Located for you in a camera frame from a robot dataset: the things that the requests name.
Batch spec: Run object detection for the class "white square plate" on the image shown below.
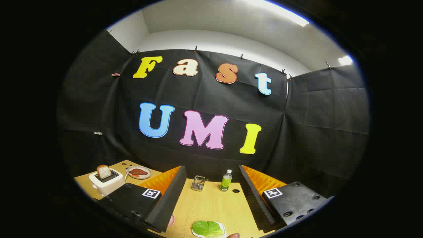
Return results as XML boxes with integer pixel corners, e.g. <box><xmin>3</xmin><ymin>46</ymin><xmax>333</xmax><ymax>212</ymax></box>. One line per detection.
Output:
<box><xmin>192</xmin><ymin>221</ymin><xmax>228</xmax><ymax>238</ymax></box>

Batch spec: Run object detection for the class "green lettuce leaf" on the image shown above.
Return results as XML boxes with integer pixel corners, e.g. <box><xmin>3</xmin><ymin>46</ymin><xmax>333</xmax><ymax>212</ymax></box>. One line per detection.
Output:
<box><xmin>192</xmin><ymin>220</ymin><xmax>224</xmax><ymax>238</ymax></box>

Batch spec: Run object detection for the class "white toaster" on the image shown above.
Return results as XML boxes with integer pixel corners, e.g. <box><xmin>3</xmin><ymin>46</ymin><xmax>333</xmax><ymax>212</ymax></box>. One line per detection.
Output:
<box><xmin>89</xmin><ymin>169</ymin><xmax>126</xmax><ymax>197</ymax></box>

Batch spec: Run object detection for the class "green label plastic bottle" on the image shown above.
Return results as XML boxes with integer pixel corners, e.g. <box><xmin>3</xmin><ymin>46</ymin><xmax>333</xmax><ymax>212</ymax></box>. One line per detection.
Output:
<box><xmin>220</xmin><ymin>170</ymin><xmax>233</xmax><ymax>192</ymax></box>

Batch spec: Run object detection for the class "metal wire rack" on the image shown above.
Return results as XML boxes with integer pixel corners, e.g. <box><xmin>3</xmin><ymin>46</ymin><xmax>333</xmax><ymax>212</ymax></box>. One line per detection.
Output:
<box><xmin>192</xmin><ymin>176</ymin><xmax>206</xmax><ymax>191</ymax></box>

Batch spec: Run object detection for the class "oval plate with meat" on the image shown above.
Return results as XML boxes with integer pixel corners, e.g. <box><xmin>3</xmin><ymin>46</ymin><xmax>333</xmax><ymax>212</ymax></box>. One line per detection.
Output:
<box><xmin>127</xmin><ymin>166</ymin><xmax>152</xmax><ymax>179</ymax></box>

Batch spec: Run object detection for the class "bread slice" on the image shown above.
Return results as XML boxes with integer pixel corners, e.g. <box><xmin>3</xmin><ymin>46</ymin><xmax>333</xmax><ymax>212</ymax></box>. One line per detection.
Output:
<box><xmin>96</xmin><ymin>165</ymin><xmax>112</xmax><ymax>179</ymax></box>

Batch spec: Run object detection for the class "row of black clips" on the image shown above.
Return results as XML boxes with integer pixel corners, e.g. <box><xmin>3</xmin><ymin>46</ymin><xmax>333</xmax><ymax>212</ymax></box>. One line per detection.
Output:
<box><xmin>106</xmin><ymin>29</ymin><xmax>332</xmax><ymax>80</ymax></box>

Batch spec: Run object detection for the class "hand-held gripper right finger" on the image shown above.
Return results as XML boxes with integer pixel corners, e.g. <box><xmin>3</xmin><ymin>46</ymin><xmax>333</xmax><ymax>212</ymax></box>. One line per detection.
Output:
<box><xmin>239</xmin><ymin>165</ymin><xmax>335</xmax><ymax>232</ymax></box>

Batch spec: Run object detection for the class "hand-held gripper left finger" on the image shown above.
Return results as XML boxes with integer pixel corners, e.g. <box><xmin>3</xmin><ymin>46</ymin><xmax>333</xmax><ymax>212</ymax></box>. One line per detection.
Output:
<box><xmin>97</xmin><ymin>165</ymin><xmax>187</xmax><ymax>233</ymax></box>

